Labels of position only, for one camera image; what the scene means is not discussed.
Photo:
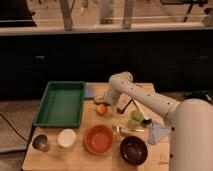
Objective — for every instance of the dark purple bowl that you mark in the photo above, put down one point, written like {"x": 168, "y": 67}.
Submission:
{"x": 133, "y": 150}

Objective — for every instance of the gold spoon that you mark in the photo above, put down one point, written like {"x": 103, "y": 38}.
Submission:
{"x": 125, "y": 131}

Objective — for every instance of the light blue cloth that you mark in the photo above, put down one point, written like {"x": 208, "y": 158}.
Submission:
{"x": 156, "y": 132}

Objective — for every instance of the blue sponge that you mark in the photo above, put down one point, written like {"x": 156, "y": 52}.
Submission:
{"x": 89, "y": 93}

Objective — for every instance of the green pea pod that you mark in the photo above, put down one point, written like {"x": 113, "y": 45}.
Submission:
{"x": 99, "y": 102}

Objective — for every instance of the chocolate bar block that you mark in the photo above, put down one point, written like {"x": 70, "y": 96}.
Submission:
{"x": 123, "y": 103}

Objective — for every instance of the white handled brush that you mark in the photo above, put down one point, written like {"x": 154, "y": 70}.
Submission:
{"x": 146, "y": 119}

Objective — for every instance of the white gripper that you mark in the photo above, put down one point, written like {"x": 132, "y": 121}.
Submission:
{"x": 108, "y": 99}

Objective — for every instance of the orange apple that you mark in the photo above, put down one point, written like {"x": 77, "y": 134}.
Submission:
{"x": 101, "y": 110}

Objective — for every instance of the green plastic cup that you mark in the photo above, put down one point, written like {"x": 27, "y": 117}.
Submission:
{"x": 136, "y": 118}

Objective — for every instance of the white cup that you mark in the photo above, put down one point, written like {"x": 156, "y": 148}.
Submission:
{"x": 66, "y": 138}

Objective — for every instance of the green plastic tray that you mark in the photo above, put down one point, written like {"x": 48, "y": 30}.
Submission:
{"x": 61, "y": 105}

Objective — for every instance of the small metal cup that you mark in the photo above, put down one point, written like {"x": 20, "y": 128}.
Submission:
{"x": 40, "y": 143}

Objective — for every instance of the orange bowl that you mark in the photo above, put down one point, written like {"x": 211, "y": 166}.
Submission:
{"x": 98, "y": 139}

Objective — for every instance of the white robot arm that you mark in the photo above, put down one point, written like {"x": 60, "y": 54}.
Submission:
{"x": 191, "y": 122}

